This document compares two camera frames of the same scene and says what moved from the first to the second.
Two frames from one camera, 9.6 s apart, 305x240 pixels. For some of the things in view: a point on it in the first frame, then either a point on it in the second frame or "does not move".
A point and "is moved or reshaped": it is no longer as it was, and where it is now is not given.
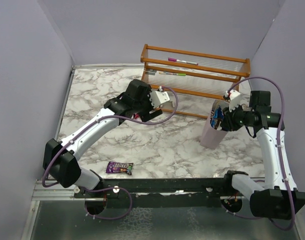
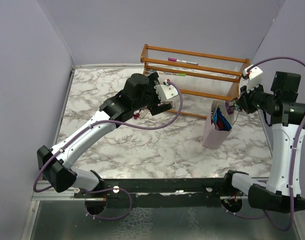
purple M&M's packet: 119,167 is moved or reshaped
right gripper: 228,121 → 244,99
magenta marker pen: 173,59 does not move
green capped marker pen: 172,73 does not move
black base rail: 160,193 does not move
